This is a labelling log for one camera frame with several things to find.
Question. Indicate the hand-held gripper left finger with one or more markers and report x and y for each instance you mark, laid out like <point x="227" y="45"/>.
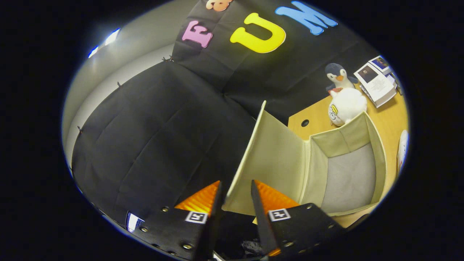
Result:
<point x="214" y="224"/>

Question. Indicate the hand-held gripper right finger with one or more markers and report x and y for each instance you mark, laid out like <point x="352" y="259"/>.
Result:
<point x="261" y="224"/>

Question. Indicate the beige fabric storage box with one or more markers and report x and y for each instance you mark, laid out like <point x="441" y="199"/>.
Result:
<point x="275" y="159"/>

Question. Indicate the white canvas shoe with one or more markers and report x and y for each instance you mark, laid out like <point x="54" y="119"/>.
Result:
<point x="403" y="148"/>

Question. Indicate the black backdrop cloth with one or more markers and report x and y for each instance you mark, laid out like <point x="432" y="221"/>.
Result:
<point x="145" y="145"/>

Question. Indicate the penguin plush toy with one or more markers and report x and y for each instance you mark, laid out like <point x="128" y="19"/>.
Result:
<point x="348" y="103"/>

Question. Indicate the white book with dark portrait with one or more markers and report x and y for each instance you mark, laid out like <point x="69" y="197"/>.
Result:
<point x="377" y="85"/>

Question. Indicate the book with pale green cover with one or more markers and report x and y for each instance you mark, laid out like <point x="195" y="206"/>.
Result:
<point x="398" y="83"/>

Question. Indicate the book with blue picture cover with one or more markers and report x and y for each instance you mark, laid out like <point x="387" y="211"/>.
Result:
<point x="380" y="63"/>

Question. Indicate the large ceiling light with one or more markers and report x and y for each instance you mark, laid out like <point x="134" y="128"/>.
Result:
<point x="111" y="37"/>

